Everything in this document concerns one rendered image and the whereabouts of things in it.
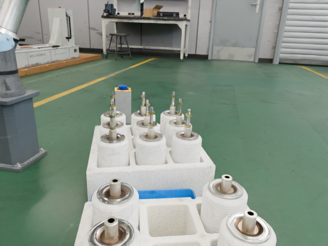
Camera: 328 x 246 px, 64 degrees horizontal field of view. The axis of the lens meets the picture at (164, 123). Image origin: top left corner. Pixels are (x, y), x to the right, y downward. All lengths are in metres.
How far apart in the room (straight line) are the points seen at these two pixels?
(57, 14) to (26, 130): 3.41
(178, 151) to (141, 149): 0.12
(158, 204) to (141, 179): 0.17
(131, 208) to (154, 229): 0.16
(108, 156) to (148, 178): 0.14
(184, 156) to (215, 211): 0.29
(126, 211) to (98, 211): 0.05
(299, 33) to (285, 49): 0.35
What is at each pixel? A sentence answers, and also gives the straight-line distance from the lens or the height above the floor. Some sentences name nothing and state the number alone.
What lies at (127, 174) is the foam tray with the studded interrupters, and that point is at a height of 0.17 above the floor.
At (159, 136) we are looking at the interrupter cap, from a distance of 0.83.
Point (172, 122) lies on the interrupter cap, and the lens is 0.96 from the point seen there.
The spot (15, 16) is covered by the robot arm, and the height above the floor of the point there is 0.60.
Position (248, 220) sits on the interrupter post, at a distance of 0.50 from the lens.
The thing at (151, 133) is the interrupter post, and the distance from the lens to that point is 0.82.
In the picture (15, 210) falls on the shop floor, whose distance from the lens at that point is 1.02.
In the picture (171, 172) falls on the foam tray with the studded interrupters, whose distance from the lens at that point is 0.81.
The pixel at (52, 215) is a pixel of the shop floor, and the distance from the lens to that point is 0.96.
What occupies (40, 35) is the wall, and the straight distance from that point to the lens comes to 7.12.
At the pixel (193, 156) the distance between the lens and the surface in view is 0.84.
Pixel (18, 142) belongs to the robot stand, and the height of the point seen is 0.12.
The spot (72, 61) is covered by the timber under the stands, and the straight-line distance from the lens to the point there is 4.28.
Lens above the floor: 0.58
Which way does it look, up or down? 20 degrees down
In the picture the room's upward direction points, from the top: 2 degrees clockwise
